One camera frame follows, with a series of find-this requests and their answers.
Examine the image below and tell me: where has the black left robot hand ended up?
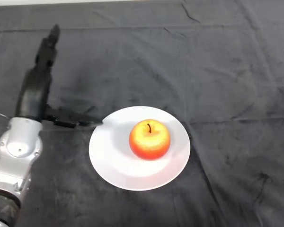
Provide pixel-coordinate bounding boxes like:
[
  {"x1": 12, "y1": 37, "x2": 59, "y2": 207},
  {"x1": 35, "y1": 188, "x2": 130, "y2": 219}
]
[{"x1": 14, "y1": 24, "x2": 104, "y2": 129}]

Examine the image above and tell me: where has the red yellow apple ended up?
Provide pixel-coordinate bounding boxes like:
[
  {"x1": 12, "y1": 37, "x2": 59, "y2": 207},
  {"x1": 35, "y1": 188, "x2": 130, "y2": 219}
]
[{"x1": 129, "y1": 119, "x2": 171, "y2": 161}]

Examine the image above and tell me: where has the white round plate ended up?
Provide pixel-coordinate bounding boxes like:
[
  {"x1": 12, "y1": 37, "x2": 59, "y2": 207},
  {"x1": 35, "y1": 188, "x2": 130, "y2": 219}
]
[{"x1": 89, "y1": 105, "x2": 191, "y2": 192}]

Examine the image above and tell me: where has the black cloth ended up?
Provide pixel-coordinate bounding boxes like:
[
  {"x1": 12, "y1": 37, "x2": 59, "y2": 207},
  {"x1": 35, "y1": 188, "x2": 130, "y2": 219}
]
[{"x1": 0, "y1": 0, "x2": 284, "y2": 227}]

